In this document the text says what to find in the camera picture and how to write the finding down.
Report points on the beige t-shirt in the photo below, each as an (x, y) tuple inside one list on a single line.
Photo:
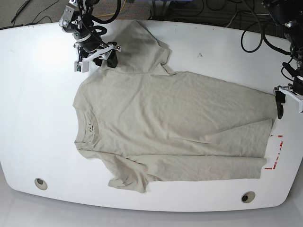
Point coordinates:
[(146, 124)]

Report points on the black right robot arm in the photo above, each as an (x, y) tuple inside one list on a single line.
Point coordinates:
[(87, 30)]

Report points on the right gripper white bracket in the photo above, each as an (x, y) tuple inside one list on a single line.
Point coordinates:
[(99, 54)]

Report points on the right table cable grommet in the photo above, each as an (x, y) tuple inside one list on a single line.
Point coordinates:
[(248, 197)]

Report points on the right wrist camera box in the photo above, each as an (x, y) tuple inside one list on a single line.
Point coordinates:
[(81, 66)]

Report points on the table cable grommet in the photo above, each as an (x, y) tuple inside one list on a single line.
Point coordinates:
[(248, 197), (41, 184)]

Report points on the left table cable grommet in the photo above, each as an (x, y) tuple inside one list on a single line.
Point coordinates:
[(41, 184)]

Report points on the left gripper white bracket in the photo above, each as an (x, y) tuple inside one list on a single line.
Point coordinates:
[(280, 92)]

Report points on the red tape rectangle marking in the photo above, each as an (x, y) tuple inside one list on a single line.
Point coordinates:
[(273, 149)]

